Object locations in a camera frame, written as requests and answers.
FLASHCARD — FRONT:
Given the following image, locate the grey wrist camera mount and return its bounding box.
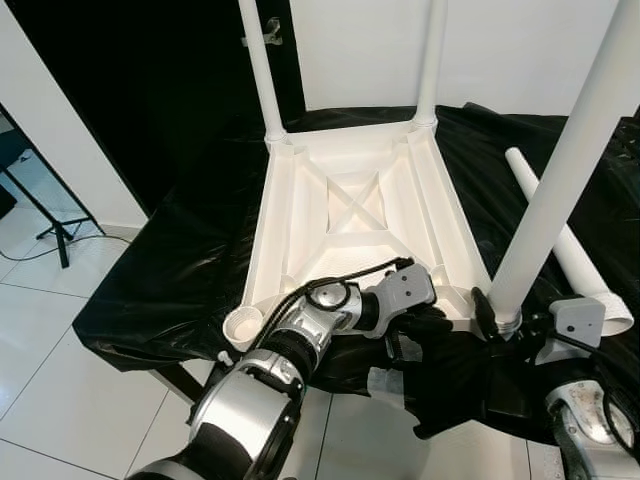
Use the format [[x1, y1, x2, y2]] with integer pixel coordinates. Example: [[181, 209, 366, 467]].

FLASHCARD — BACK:
[[378, 265, 438, 337], [540, 295, 607, 367]]

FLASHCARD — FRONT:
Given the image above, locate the white work table frame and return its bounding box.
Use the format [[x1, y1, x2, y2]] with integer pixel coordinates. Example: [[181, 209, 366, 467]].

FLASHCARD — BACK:
[[368, 335, 421, 406]]

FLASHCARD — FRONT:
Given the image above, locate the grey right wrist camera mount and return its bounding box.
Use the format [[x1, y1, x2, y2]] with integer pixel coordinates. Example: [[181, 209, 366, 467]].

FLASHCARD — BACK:
[[540, 295, 607, 367]]

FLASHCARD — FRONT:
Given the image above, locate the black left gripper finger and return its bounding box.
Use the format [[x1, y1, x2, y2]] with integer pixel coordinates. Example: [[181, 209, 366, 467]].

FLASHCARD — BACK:
[[408, 305, 451, 341]]

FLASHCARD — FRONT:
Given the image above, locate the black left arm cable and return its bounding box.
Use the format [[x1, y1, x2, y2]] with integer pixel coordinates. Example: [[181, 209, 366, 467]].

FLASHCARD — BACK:
[[262, 257, 416, 346]]

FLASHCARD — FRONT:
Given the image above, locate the black tripod stand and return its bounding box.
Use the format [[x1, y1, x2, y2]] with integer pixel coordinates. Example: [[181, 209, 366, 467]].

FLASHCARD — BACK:
[[0, 160, 101, 269]]

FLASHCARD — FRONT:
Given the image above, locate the silver door handle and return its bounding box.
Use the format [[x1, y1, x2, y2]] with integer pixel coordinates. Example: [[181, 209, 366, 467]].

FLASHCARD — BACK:
[[240, 18, 284, 49]]

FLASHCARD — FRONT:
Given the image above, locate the black work table leg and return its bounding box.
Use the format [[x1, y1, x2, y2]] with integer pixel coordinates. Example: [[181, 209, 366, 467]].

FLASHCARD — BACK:
[[150, 362, 206, 403]]

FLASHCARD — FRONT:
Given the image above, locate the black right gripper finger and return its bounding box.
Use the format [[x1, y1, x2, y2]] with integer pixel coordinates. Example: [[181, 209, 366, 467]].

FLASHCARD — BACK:
[[471, 288, 498, 343]]

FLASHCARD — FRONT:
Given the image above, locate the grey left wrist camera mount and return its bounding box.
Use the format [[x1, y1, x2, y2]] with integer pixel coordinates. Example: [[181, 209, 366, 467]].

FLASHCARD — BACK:
[[378, 265, 438, 337]]

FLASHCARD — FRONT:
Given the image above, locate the black shiny table cover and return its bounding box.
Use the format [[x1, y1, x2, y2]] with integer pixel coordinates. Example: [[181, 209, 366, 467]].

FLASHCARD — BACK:
[[72, 100, 640, 441]]

